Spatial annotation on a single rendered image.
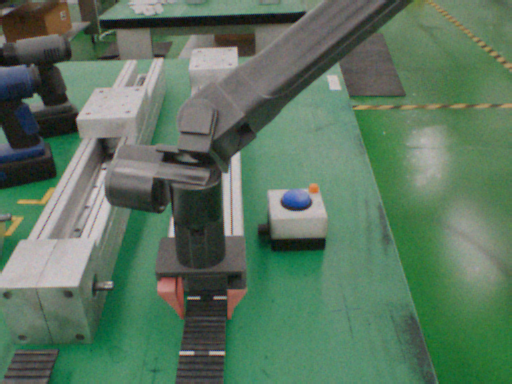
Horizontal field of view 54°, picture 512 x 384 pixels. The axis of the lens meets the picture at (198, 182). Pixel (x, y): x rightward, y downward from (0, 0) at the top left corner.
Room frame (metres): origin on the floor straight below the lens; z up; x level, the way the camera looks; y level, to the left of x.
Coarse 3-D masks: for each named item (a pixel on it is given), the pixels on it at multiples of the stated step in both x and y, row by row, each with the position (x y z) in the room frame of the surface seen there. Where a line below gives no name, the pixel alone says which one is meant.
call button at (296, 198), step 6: (288, 192) 0.63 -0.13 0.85; (294, 192) 0.62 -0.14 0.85; (300, 192) 0.62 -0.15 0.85; (306, 192) 0.62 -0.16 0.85; (288, 198) 0.61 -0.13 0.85; (294, 198) 0.61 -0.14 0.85; (300, 198) 0.61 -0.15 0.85; (306, 198) 0.61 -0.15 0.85; (288, 204) 0.60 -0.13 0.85; (294, 204) 0.60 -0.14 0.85; (300, 204) 0.60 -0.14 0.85; (306, 204) 0.60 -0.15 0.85
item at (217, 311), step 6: (186, 306) 0.47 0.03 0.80; (192, 306) 0.46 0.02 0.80; (198, 306) 0.46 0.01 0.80; (204, 306) 0.46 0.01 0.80; (210, 306) 0.46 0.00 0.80; (216, 306) 0.46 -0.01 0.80; (222, 306) 0.46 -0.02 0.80; (186, 312) 0.45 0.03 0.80; (192, 312) 0.45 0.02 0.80; (198, 312) 0.45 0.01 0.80; (204, 312) 0.45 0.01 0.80; (210, 312) 0.45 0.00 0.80; (216, 312) 0.45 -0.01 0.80; (222, 312) 0.45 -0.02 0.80
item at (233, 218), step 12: (228, 180) 0.66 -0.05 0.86; (240, 180) 0.66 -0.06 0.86; (228, 192) 0.62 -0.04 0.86; (240, 192) 0.62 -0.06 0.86; (228, 204) 0.59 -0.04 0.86; (240, 204) 0.59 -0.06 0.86; (228, 216) 0.56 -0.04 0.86; (240, 216) 0.56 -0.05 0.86; (228, 228) 0.53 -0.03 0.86; (240, 228) 0.53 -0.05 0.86
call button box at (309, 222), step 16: (272, 192) 0.65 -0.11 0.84; (272, 208) 0.61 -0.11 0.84; (288, 208) 0.60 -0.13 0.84; (304, 208) 0.60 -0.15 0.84; (320, 208) 0.60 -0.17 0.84; (272, 224) 0.58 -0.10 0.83; (288, 224) 0.58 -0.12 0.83; (304, 224) 0.58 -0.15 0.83; (320, 224) 0.58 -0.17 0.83; (272, 240) 0.58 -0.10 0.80; (288, 240) 0.58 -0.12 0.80; (304, 240) 0.58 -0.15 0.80; (320, 240) 0.58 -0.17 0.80
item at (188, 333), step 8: (184, 328) 0.43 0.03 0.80; (192, 328) 0.42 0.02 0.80; (200, 328) 0.42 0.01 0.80; (208, 328) 0.42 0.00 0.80; (216, 328) 0.42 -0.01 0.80; (224, 328) 0.42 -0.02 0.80; (184, 336) 0.41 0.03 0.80; (192, 336) 0.41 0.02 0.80; (200, 336) 0.41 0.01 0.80; (208, 336) 0.41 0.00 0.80; (216, 336) 0.41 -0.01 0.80; (224, 336) 0.41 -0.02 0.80
